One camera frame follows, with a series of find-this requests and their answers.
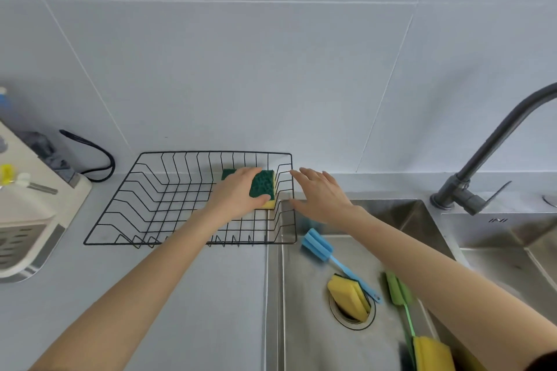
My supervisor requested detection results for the blue capped bottle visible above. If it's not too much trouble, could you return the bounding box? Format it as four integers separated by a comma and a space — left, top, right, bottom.
0, 87, 19, 132

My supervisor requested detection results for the black sleeve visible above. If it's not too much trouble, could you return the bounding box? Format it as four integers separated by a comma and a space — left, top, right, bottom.
524, 350, 557, 371

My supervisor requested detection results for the green sponge bottle brush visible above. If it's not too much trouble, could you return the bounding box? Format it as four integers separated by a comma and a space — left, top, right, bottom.
384, 270, 419, 339

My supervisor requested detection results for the large yellow sponge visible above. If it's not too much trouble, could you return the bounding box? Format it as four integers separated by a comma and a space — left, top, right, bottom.
401, 334, 457, 371

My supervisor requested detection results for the round sink drain strainer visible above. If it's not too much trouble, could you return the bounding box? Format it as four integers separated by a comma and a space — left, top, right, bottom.
328, 281, 377, 332

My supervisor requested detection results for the dark grey kitchen faucet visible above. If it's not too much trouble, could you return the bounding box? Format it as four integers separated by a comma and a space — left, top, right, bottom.
430, 82, 557, 217

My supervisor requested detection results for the yellow sponge with dark edge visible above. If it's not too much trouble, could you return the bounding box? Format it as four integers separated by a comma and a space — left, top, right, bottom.
327, 274, 372, 323

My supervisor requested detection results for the white and metal small tool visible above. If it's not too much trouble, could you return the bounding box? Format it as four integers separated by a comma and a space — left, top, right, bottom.
15, 172, 59, 196

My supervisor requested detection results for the stainless steel sink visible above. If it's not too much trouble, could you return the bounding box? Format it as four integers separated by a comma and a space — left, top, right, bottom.
264, 192, 557, 371

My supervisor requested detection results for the blue sponge bottle brush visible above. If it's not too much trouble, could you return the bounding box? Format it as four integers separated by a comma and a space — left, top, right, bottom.
301, 228, 383, 304

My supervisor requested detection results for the person's right forearm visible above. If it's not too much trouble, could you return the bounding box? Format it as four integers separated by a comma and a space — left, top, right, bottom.
334, 205, 557, 371

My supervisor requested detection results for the green and yellow scrub sponge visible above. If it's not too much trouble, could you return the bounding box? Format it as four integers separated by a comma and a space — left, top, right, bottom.
221, 168, 276, 210

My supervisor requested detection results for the white countertop appliance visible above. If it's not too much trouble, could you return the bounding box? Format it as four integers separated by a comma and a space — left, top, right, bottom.
0, 120, 93, 284

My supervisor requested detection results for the black power cable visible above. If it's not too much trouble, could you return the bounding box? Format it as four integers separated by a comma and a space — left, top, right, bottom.
59, 129, 117, 183

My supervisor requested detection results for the black wire dish rack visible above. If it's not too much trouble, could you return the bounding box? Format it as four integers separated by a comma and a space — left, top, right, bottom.
83, 150, 298, 249

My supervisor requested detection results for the person's left forearm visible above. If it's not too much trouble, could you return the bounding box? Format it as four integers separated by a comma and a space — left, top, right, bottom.
28, 208, 232, 371

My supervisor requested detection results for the person's right hand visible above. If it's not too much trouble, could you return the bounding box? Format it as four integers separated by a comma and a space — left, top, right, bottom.
288, 167, 355, 225

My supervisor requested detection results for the person's left hand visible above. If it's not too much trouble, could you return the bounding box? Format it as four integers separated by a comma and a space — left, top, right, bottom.
207, 167, 272, 228

